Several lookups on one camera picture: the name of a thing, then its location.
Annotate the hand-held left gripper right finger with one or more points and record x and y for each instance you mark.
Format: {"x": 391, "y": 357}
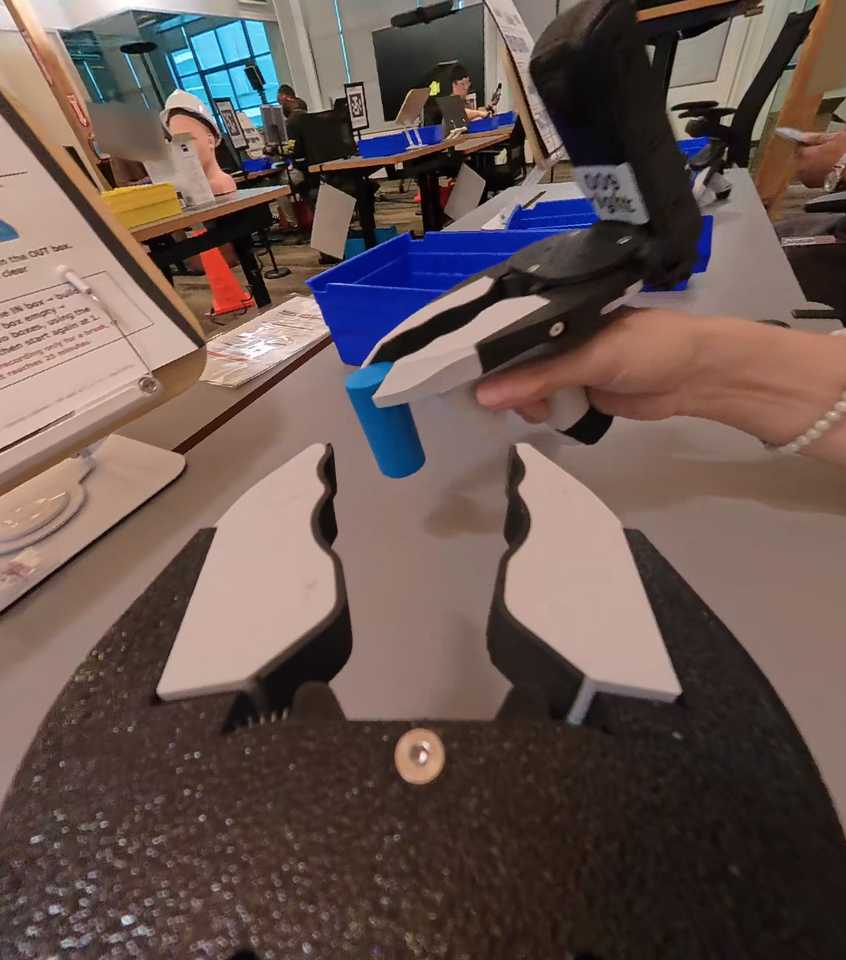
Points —
{"x": 588, "y": 600}

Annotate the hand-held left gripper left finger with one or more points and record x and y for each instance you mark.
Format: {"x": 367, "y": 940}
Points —
{"x": 258, "y": 585}

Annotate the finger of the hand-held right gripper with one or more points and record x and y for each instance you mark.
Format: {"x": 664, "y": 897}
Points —
{"x": 445, "y": 307}
{"x": 430, "y": 371}

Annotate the blue cylinder block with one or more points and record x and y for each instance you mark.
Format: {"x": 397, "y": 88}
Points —
{"x": 393, "y": 442}

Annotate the person's right forearm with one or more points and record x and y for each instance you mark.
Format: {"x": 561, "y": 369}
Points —
{"x": 843, "y": 435}

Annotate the person's right hand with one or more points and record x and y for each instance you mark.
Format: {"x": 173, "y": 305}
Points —
{"x": 655, "y": 360}

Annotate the blue floor tote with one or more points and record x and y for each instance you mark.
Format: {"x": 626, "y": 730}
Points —
{"x": 370, "y": 244}

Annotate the white hanging board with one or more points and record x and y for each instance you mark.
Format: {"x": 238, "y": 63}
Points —
{"x": 333, "y": 221}
{"x": 464, "y": 191}

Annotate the black office chair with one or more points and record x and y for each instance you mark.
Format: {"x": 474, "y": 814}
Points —
{"x": 768, "y": 97}

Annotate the white board stand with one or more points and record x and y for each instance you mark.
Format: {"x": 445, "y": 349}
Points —
{"x": 130, "y": 480}

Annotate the clear paper sleeve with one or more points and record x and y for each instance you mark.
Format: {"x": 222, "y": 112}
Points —
{"x": 265, "y": 341}

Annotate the wooden desk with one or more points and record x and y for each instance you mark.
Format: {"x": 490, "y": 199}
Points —
{"x": 242, "y": 202}
{"x": 363, "y": 161}

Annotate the long blue plastic bin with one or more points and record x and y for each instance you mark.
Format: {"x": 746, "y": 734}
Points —
{"x": 393, "y": 142}

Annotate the wooden column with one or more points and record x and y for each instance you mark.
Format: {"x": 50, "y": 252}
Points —
{"x": 790, "y": 135}

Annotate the black and white tag sign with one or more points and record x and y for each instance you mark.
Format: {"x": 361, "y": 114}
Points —
{"x": 355, "y": 105}

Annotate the orange traffic cone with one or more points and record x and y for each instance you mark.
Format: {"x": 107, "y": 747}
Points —
{"x": 224, "y": 281}

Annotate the white carton box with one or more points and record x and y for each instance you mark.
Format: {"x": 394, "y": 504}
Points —
{"x": 190, "y": 172}

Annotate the mannequin head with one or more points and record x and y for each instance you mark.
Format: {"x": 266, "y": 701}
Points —
{"x": 190, "y": 126}

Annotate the yellow plastic bin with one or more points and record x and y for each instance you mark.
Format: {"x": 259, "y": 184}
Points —
{"x": 137, "y": 206}

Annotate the white hard hat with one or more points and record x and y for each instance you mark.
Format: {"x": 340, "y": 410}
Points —
{"x": 186, "y": 105}

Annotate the black wall screen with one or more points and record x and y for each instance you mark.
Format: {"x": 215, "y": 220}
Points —
{"x": 408, "y": 52}

